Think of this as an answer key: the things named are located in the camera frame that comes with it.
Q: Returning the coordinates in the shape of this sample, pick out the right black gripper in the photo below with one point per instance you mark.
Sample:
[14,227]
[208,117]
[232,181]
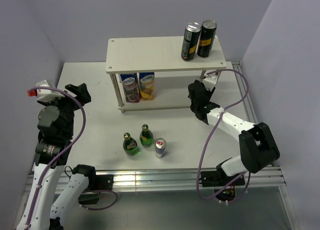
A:
[210,94]

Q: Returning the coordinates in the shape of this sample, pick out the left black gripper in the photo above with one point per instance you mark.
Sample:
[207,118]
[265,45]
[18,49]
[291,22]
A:
[81,92]

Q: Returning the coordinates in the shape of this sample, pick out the blue silver can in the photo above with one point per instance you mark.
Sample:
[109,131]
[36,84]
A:
[160,147]

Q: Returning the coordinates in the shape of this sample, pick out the black can silver top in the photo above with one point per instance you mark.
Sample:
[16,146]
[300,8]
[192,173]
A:
[190,41]

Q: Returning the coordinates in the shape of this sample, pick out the green glass bottle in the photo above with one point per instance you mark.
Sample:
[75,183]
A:
[130,145]
[146,136]

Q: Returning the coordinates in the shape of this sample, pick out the black can yellow label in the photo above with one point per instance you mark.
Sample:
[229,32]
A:
[206,39]

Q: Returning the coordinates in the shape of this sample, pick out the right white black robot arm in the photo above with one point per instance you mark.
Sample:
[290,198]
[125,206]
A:
[257,146]

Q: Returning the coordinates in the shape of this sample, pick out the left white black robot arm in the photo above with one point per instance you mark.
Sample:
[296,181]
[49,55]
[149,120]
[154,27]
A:
[43,211]

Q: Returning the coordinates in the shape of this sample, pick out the white two-tier wooden shelf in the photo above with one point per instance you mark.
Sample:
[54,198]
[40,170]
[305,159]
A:
[161,55]

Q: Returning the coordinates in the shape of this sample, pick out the red berry juice carton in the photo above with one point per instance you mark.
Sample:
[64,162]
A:
[130,87]

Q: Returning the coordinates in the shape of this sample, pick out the yellow pineapple juice carton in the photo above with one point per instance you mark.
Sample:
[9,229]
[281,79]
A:
[147,85]

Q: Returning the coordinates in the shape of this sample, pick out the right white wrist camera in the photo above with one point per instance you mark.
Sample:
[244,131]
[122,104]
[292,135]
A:
[210,80]

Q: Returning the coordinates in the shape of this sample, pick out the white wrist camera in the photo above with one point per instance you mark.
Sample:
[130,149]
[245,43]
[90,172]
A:
[210,80]
[44,95]

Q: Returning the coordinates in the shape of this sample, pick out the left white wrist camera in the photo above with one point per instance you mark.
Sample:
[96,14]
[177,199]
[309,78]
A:
[44,95]

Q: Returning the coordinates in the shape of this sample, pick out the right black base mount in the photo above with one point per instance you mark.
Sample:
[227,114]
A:
[218,178]

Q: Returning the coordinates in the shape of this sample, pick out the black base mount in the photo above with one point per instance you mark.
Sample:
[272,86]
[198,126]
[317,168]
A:
[218,178]
[102,182]

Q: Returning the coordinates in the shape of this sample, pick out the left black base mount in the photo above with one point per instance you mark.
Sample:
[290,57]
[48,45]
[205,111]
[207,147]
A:
[102,182]

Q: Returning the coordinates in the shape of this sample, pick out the aluminium front rail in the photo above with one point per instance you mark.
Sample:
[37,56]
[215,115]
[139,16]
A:
[182,179]

